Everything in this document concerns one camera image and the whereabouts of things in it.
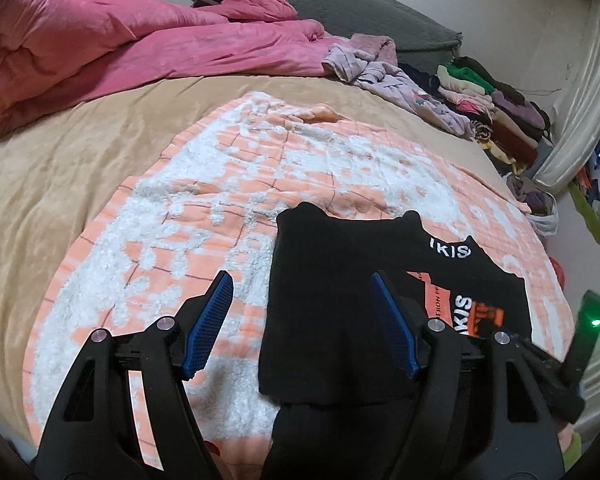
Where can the green window ledge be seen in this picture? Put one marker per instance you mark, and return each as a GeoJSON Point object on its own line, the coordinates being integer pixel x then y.
{"type": "Point", "coordinates": [592, 220]}

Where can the orange white fleece blanket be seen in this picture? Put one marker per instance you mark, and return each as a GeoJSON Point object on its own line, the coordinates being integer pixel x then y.
{"type": "Point", "coordinates": [190, 210]}

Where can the white curtain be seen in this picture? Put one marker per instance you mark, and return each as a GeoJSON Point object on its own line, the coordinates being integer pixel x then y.
{"type": "Point", "coordinates": [580, 110]}

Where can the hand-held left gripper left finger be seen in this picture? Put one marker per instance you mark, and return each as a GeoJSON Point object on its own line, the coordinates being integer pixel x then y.
{"type": "Point", "coordinates": [207, 327]}

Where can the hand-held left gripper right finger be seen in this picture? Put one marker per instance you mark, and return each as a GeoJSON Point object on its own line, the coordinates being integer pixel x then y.
{"type": "Point", "coordinates": [395, 327]}

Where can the person's right forearm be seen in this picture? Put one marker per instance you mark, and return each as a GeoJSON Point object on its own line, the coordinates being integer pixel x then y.
{"type": "Point", "coordinates": [570, 447]}

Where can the black printed shirt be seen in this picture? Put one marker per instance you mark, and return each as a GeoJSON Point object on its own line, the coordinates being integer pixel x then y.
{"type": "Point", "coordinates": [325, 310]}

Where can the pink duvet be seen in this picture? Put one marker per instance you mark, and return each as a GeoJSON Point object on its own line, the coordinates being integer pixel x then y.
{"type": "Point", "coordinates": [105, 50]}

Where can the lilac striped shirt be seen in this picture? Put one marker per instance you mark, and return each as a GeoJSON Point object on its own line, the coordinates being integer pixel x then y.
{"type": "Point", "coordinates": [345, 60]}

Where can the dark navy garment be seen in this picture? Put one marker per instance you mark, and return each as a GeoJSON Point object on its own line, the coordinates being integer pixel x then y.
{"type": "Point", "coordinates": [420, 77]}

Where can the lilac printed garment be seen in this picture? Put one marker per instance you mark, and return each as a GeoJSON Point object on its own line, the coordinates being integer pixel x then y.
{"type": "Point", "coordinates": [410, 95]}

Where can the red bag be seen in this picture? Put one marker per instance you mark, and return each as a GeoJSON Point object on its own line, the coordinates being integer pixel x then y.
{"type": "Point", "coordinates": [559, 272]}

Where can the mauve fuzzy garment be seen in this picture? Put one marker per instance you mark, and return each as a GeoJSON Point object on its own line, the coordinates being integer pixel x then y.
{"type": "Point", "coordinates": [375, 47]}

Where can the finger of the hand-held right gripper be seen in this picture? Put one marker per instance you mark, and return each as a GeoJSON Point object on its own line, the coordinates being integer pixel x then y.
{"type": "Point", "coordinates": [555, 380]}

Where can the white plastic bag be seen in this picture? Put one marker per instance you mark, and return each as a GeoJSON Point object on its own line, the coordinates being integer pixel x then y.
{"type": "Point", "coordinates": [542, 210]}

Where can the stack of folded clothes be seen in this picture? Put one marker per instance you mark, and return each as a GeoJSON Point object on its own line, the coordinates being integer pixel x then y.
{"type": "Point", "coordinates": [500, 110]}

